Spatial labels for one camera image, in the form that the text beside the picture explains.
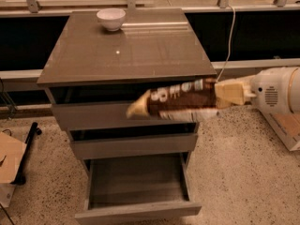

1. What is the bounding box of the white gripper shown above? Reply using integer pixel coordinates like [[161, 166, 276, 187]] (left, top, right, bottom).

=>
[[215, 67, 295, 114]]

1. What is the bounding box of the brown yellow chip bag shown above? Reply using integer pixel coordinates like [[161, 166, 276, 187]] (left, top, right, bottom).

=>
[[126, 78, 218, 122]]

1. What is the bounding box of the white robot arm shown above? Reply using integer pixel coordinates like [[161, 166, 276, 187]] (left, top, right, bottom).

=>
[[215, 67, 300, 114]]

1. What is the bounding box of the grey top drawer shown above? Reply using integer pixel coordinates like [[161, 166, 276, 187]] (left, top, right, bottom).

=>
[[50, 96, 210, 132]]

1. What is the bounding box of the grey drawer cabinet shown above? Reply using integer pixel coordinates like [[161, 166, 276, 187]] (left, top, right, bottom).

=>
[[36, 7, 218, 173]]

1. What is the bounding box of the grey open bottom drawer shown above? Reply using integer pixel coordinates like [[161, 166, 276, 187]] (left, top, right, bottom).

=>
[[75, 153, 201, 225]]

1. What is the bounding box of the grey middle drawer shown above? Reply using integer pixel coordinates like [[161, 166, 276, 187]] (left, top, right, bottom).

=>
[[70, 133, 198, 159]]

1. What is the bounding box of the cardboard box right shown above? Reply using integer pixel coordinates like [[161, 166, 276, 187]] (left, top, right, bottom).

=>
[[263, 113, 300, 151]]

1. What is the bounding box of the white ceramic bowl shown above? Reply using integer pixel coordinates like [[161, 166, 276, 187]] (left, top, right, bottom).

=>
[[97, 8, 126, 31]]

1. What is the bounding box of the cardboard sheet left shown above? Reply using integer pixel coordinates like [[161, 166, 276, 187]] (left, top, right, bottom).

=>
[[0, 132, 26, 184]]

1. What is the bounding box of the black stand leg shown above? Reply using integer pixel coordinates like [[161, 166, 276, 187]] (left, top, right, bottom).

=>
[[11, 122, 42, 186]]

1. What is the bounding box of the white cable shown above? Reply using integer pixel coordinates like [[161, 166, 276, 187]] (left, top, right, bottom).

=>
[[216, 4, 237, 83]]

